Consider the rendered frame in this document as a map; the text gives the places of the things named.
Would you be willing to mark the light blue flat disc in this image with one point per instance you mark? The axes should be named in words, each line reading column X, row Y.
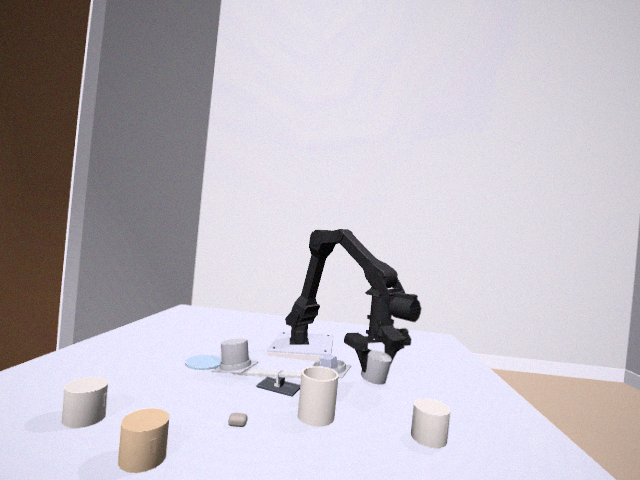
column 203, row 362

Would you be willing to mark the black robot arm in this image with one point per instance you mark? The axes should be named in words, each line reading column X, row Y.
column 385, row 302

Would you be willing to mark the beige cylinder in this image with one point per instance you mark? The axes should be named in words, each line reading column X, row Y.
column 143, row 440

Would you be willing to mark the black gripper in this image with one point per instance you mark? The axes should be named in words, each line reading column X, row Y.
column 360, row 342

